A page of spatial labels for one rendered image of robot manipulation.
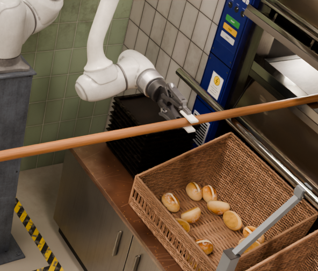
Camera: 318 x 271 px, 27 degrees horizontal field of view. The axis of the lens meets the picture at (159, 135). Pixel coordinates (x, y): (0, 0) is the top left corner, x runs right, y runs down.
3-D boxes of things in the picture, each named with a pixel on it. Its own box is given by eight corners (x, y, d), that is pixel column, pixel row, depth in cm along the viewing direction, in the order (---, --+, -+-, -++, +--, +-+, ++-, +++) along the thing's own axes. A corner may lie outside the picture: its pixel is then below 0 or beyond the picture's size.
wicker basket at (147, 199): (214, 178, 305) (231, 129, 290) (298, 264, 271) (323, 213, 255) (124, 202, 277) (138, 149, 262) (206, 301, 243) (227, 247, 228)
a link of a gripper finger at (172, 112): (159, 98, 231) (158, 101, 232) (175, 121, 225) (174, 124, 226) (168, 97, 233) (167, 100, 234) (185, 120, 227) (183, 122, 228)
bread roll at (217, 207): (232, 202, 280) (231, 215, 279) (228, 205, 287) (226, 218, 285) (209, 198, 279) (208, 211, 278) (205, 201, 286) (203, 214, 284)
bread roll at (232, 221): (231, 233, 273) (237, 236, 277) (243, 221, 272) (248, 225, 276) (217, 216, 279) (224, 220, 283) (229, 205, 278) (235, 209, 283)
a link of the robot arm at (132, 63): (159, 86, 245) (128, 98, 240) (138, 64, 254) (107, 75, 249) (159, 62, 237) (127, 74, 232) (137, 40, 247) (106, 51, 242)
